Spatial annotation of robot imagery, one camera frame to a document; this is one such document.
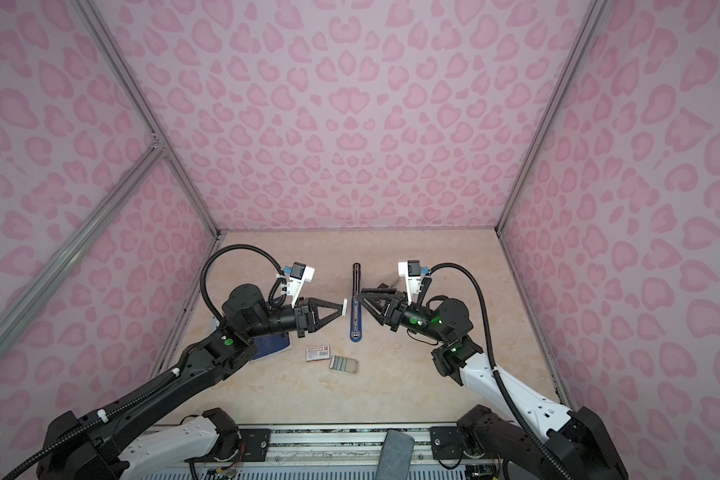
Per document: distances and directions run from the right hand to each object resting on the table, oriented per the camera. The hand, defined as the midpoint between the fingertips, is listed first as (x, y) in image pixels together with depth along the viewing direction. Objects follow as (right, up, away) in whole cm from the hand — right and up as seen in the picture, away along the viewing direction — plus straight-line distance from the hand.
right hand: (361, 301), depth 62 cm
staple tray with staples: (-6, -22, +24) cm, 33 cm away
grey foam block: (+8, -37, +7) cm, 38 cm away
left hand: (-3, -2, 0) cm, 4 cm away
